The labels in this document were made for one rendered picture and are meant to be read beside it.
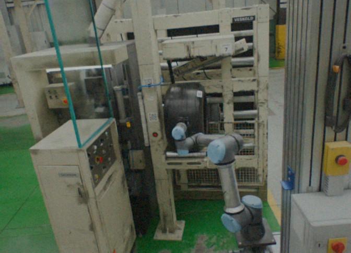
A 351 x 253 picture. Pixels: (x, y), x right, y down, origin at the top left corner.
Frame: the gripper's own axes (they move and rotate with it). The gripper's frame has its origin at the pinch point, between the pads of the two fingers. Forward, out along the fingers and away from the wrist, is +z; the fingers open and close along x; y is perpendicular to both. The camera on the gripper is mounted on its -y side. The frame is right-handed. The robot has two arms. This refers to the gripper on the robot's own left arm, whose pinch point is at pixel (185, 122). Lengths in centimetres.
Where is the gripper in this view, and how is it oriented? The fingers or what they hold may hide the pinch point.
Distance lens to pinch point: 222.1
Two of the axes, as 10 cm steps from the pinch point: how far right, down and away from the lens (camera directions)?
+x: -9.8, 0.2, 1.9
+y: -0.7, -9.7, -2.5
